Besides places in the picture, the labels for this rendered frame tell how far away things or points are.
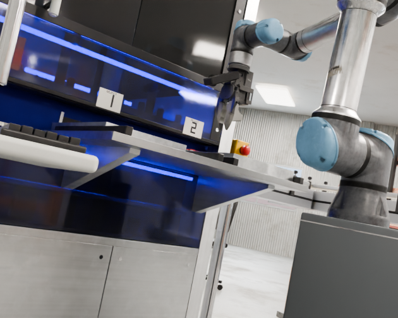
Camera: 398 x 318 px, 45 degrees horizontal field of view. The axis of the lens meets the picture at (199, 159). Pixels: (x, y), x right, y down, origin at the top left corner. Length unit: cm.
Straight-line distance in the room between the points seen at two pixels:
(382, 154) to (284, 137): 1019
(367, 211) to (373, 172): 10
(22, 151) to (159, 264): 98
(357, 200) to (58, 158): 72
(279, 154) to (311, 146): 1021
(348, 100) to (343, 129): 7
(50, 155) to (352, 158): 69
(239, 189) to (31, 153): 90
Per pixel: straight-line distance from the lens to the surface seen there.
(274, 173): 144
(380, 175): 124
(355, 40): 121
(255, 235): 1130
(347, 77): 118
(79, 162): 82
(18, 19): 83
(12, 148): 80
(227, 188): 160
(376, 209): 124
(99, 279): 158
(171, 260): 171
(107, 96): 152
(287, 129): 1144
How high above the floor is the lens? 76
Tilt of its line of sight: 5 degrees up
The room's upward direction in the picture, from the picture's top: 11 degrees clockwise
